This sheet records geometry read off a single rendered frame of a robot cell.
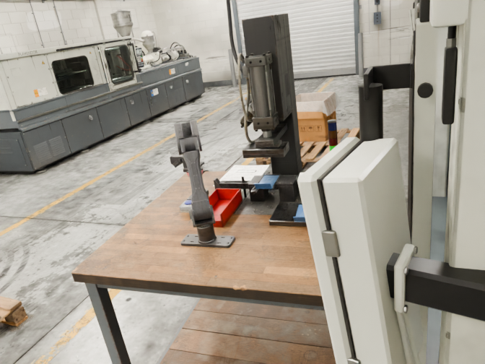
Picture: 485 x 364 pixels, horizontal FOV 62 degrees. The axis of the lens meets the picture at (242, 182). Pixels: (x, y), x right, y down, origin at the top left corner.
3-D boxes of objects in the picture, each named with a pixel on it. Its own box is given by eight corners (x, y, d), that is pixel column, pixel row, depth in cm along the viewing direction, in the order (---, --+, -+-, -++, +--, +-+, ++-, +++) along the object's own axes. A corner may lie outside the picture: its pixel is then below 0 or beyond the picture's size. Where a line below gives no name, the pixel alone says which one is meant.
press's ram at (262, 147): (243, 165, 172) (233, 96, 161) (260, 146, 195) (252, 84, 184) (284, 164, 166) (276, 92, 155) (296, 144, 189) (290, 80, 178)
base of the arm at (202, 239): (184, 217, 155) (175, 227, 149) (232, 219, 148) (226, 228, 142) (188, 235, 158) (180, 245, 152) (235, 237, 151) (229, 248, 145)
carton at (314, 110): (300, 128, 569) (297, 92, 550) (343, 127, 541) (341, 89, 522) (283, 142, 514) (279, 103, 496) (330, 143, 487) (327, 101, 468)
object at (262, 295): (129, 443, 178) (68, 272, 145) (213, 300, 263) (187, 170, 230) (403, 513, 139) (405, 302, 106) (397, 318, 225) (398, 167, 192)
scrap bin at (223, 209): (195, 226, 164) (193, 213, 162) (218, 200, 186) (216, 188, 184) (223, 227, 160) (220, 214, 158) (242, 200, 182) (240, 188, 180)
